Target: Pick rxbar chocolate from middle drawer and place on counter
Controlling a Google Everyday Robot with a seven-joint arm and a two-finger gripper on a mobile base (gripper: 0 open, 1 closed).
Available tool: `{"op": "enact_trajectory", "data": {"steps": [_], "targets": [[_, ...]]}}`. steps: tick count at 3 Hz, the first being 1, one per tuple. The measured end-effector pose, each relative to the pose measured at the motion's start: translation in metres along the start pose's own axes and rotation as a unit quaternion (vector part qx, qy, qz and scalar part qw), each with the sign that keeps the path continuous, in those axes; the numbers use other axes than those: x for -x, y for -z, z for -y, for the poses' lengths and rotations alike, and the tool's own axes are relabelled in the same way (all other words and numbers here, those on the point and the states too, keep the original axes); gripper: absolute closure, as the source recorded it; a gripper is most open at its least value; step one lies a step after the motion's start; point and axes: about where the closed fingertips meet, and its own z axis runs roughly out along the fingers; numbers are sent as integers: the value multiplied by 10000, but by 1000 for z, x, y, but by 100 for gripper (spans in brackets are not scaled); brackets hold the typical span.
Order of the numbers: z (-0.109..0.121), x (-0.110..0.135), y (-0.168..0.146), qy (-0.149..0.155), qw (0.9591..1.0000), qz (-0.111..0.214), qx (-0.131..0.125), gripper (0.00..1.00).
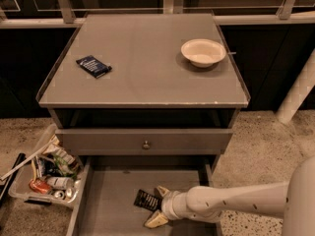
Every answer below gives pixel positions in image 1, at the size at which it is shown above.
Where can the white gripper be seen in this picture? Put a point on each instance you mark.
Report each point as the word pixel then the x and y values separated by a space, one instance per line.
pixel 169 205

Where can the black rxbar chocolate wrapper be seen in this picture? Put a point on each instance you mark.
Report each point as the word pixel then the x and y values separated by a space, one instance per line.
pixel 147 201

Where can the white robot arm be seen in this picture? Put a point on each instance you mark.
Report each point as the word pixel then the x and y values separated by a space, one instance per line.
pixel 292 201

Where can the open grey middle drawer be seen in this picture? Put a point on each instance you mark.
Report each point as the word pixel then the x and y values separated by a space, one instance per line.
pixel 105 203

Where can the round metal drawer knob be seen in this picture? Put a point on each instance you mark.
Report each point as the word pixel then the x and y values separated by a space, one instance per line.
pixel 146 145

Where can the grey top drawer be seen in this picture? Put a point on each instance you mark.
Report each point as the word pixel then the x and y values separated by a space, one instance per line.
pixel 129 141

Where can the grey drawer cabinet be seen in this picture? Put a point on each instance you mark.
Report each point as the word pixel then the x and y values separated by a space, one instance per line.
pixel 151 84

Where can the green white snack bag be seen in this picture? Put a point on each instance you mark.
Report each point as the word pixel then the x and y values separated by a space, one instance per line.
pixel 65 163

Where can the white can in bin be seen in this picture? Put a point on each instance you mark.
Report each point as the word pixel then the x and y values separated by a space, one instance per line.
pixel 60 183

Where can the clear plastic bin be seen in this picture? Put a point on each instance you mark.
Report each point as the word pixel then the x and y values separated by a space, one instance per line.
pixel 42 166

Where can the orange snack packet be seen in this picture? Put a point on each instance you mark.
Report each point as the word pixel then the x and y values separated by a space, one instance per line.
pixel 40 186

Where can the blue snack bar wrapper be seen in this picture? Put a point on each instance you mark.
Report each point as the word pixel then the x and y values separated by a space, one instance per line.
pixel 93 66

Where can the white paper bowl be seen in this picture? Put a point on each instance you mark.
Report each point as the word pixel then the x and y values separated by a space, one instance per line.
pixel 203 53

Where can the white diagonal post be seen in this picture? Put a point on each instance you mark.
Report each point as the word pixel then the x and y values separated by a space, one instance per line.
pixel 304 83

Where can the metal window railing frame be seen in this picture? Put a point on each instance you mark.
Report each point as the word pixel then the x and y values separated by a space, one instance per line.
pixel 44 14

